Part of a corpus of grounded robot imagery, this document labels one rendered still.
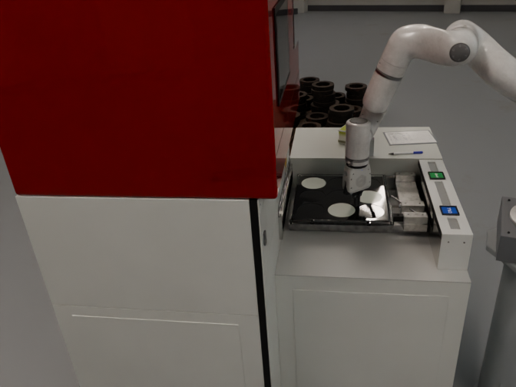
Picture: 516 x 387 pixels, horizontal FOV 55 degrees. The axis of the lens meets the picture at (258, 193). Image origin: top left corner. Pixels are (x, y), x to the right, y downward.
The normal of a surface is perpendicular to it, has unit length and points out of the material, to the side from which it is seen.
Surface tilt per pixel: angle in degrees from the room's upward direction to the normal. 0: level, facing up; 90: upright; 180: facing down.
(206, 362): 90
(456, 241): 90
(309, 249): 0
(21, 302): 0
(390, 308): 90
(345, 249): 0
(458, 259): 90
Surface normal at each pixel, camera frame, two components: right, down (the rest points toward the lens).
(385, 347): -0.15, 0.48
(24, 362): -0.07, -0.87
